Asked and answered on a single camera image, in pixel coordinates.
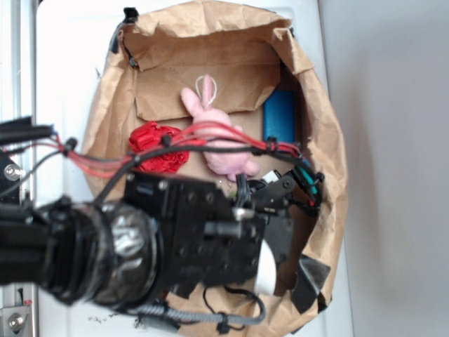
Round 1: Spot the red crumpled paper ball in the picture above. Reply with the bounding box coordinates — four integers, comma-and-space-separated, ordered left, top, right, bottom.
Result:
128, 121, 189, 173

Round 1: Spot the red and black wire bundle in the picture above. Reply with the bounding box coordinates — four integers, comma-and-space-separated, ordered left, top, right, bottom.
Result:
0, 117, 326, 217

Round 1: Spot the metal corner bracket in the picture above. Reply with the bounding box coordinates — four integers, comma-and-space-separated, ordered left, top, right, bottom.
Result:
1, 305, 29, 337

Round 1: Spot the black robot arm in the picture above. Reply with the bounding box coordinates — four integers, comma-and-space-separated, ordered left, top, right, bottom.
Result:
1, 171, 295, 312

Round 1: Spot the blue rectangular block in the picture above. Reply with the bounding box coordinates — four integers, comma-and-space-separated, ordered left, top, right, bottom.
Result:
263, 91, 295, 143

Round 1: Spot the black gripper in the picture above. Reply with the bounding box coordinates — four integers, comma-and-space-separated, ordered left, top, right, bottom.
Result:
123, 172, 295, 298

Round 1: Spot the aluminium frame rail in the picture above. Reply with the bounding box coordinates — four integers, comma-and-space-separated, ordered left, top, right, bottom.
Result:
1, 1, 39, 336

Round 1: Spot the pink plush bunny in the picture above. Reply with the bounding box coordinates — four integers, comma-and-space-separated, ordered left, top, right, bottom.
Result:
181, 74, 260, 182

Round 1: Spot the brown paper bag bin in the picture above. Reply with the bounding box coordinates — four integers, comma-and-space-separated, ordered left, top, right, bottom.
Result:
83, 1, 349, 336

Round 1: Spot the grey braided cable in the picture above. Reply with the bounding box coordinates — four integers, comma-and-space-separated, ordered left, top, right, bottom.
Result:
135, 284, 267, 333

